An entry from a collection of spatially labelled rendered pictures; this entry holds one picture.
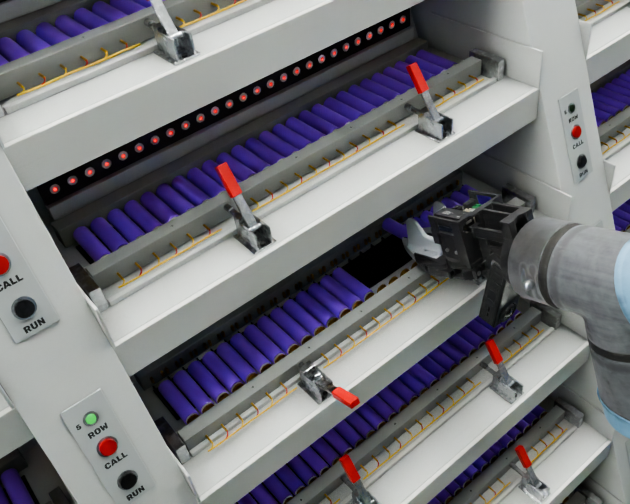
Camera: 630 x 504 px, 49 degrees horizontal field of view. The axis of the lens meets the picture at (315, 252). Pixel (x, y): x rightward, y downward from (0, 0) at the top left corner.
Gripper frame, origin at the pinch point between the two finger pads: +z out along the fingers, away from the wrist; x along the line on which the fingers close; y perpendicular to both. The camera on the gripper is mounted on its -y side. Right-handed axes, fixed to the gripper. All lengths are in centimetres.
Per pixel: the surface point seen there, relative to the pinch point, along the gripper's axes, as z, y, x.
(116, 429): -9.5, 6.2, 44.8
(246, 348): 1.6, -0.4, 27.0
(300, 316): 1.3, -0.6, 19.1
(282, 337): 0.0, -0.9, 22.8
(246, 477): -8.5, -8.0, 35.8
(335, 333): -4.1, -2.1, 17.9
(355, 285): 0.6, -0.8, 10.7
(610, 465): -6, -52, -19
